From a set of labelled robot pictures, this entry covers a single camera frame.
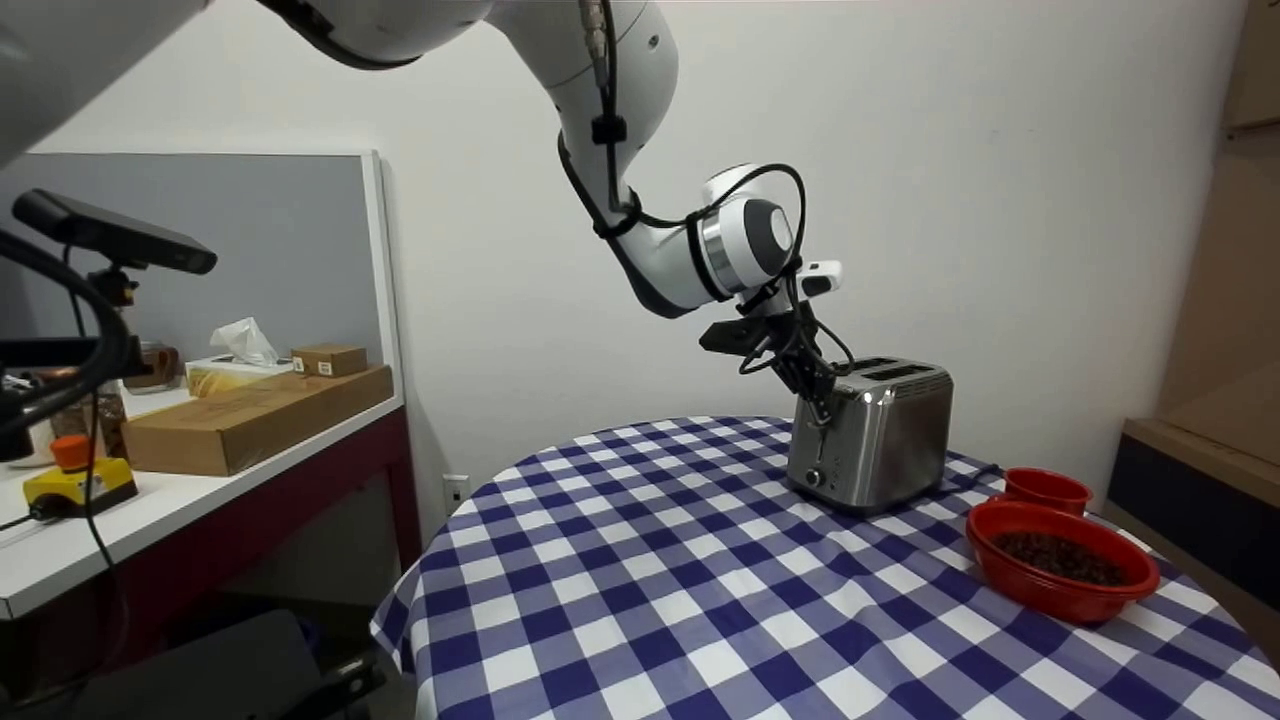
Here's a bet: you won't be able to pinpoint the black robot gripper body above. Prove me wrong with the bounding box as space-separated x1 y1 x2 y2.
695 299 817 377

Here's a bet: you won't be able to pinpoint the silver two-slot toaster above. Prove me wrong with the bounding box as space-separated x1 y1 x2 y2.
785 352 956 521

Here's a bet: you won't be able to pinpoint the blue white checkered tablecloth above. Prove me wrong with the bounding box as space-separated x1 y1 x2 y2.
370 413 1280 720

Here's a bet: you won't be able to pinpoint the small red bowl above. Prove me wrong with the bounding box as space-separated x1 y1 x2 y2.
1000 466 1097 521

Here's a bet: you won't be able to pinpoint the dark coffee beans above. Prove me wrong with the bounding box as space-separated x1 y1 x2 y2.
998 527 1137 588

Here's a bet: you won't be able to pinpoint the large red bowl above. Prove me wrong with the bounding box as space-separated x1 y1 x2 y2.
964 496 1166 633

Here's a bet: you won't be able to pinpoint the black cabinet panel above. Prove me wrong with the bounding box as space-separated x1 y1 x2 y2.
1105 431 1280 616

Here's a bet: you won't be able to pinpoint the wooden cabinet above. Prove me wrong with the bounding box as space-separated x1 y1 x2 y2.
1120 0 1280 471

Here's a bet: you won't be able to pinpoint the small cardboard box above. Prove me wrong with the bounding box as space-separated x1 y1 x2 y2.
293 341 371 381

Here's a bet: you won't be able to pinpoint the grey partition panel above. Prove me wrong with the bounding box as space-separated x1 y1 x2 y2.
0 148 409 404

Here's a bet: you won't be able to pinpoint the tissue box with tissue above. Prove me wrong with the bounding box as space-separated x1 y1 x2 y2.
186 312 307 400

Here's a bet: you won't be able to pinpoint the white desk with red side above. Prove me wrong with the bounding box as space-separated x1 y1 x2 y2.
0 377 425 695

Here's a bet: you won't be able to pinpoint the black office chair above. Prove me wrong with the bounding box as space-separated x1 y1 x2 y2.
60 604 392 720

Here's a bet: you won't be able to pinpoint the yellow black toy car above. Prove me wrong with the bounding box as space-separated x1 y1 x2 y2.
19 452 141 524

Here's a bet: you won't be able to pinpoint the orange cap object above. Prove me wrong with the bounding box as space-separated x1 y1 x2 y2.
47 431 96 477

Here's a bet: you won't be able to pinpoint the black flat bar device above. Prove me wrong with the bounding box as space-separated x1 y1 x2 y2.
0 332 148 381

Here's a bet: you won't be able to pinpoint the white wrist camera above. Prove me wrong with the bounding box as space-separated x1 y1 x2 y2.
798 257 849 299

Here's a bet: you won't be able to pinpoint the black toaster power cord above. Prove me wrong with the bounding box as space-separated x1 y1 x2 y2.
942 462 1008 501

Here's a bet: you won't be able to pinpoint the black bar camera on stand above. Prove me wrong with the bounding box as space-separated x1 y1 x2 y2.
7 183 222 335

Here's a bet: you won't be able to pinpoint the thick black cable hose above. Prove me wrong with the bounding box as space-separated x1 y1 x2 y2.
0 228 145 437

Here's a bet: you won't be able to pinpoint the thin black camera cable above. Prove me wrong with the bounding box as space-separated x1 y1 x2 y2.
60 242 119 571

